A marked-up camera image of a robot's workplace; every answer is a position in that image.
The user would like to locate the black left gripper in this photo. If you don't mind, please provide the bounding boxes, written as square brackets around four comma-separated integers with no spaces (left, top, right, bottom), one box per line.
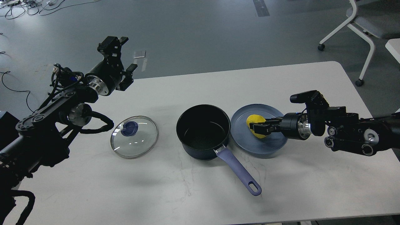
[85,36,138,96]

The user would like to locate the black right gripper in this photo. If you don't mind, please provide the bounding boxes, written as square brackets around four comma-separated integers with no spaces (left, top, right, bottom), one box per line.
[249,112,312,140]

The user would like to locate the glass pot lid blue knob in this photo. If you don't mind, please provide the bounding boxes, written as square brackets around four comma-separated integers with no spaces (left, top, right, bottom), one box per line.
[110,116,159,159]

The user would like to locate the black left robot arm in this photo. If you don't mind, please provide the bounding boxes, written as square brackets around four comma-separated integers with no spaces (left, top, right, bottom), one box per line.
[1,37,137,225]

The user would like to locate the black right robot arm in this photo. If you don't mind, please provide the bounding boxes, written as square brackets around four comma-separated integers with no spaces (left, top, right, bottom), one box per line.
[247,90,400,156]

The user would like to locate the blue round plate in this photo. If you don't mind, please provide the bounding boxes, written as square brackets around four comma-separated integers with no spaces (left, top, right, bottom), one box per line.
[231,104,287,157]

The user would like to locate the black box at left edge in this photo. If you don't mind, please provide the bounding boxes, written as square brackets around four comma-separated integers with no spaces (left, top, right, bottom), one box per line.
[0,111,20,150]

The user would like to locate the white table corner right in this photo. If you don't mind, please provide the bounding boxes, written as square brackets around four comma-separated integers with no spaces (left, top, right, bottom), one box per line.
[385,38,400,63]

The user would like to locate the white office chair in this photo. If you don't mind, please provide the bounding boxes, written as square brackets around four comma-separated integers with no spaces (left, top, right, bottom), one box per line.
[317,0,400,87]

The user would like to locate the dark blue saucepan purple handle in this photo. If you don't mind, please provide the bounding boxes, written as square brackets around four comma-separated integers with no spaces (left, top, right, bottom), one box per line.
[176,104,262,196]

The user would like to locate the black floor cable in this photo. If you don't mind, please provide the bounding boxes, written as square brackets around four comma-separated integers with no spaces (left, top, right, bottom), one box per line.
[0,71,35,113]

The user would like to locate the tangled cables on floor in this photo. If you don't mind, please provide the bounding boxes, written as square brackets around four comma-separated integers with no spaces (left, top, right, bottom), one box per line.
[0,0,100,20]

